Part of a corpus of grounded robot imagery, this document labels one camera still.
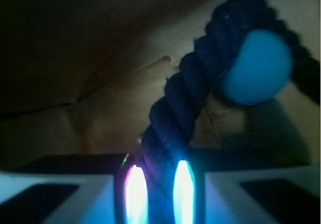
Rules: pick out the brown paper bag tray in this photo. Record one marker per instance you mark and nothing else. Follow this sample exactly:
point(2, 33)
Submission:
point(79, 76)

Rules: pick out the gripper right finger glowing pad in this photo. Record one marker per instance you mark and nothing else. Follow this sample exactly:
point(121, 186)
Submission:
point(245, 186)

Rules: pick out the blue dimpled ball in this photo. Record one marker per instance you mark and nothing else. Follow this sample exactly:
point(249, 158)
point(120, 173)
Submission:
point(261, 70)

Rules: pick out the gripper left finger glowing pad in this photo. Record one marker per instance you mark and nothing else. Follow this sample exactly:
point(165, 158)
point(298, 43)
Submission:
point(107, 188)

